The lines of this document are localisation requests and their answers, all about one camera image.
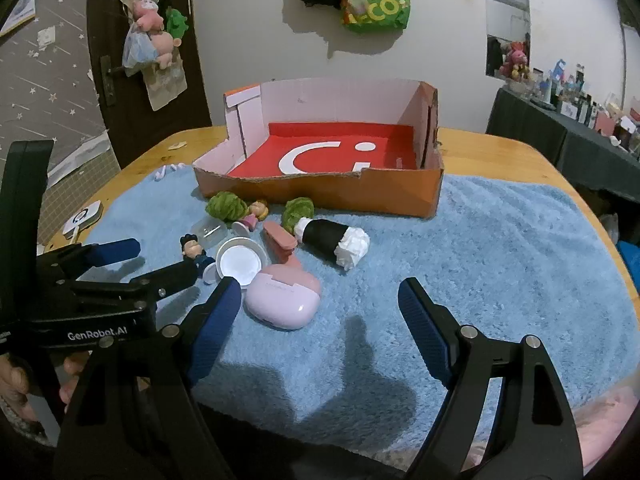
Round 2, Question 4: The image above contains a white square device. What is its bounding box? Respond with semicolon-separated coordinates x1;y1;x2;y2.
63;201;103;241

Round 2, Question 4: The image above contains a dark-haired boy figurine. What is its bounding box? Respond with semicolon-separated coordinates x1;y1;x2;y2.
179;233;221;285

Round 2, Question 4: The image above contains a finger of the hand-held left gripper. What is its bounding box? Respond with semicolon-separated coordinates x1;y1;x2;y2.
37;238;142;281
75;259;198;312

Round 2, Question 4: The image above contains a green knitted cabbage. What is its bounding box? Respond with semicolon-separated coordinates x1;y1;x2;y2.
206;191;249;223
281;197;316;233

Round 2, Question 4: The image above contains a dark cloth-covered table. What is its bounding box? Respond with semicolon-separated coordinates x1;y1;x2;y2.
486;87;640;201

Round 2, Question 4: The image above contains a clear plastic jar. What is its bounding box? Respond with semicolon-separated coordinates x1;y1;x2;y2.
190;216;231;250

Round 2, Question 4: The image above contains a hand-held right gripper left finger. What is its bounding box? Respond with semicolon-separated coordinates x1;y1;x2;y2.
52;276;243;480

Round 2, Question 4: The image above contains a green plush toy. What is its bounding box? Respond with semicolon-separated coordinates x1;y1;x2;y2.
165;7;190;40

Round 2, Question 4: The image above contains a pink cloth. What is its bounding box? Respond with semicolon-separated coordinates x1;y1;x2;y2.
570;385;640;480

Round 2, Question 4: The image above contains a pink earbud case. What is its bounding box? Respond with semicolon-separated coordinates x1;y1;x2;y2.
243;264;322;331

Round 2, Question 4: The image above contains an orange cardboard box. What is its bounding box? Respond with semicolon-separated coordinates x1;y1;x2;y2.
192;77;446;218

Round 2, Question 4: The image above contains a blonde girl figurine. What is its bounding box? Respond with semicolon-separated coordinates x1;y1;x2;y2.
231;199;270;235

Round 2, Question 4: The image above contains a black roll with white tissue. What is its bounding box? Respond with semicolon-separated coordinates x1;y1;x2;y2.
292;217;371;272

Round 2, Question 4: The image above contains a pink pig plush toy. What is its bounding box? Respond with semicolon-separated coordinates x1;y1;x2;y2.
150;30;185;70

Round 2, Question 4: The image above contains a row of bottles and boxes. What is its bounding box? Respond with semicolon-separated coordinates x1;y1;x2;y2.
500;57;640;161

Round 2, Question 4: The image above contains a blue fluffy towel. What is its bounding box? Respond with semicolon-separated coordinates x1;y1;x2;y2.
45;162;640;451

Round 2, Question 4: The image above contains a dark wooden door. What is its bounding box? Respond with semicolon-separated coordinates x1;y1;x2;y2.
86;0;213;171

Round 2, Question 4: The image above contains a pink plush rabbit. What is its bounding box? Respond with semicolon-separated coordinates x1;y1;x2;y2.
500;42;531;81

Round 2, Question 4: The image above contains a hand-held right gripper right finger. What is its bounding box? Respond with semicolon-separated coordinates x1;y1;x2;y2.
397;276;586;480

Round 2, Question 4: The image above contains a person's left hand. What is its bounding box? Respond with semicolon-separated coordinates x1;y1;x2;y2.
0;351;92;423

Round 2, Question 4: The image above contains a metal door handle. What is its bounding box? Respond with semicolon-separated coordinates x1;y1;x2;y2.
99;55;126;107

